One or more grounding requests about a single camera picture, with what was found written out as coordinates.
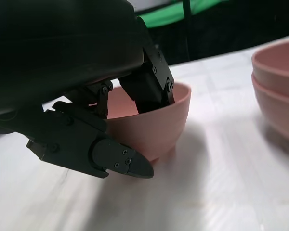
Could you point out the black tripod stand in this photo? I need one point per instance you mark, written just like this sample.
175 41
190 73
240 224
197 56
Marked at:
187 36

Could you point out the pink plastic bowl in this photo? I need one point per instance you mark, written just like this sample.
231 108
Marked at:
154 125
279 113
279 79

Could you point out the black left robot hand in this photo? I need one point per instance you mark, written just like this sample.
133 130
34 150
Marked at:
50 48

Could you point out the green screen cloth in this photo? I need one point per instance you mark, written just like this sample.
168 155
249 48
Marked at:
163 19

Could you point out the black cloth backdrop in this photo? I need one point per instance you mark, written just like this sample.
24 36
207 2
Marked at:
231 31

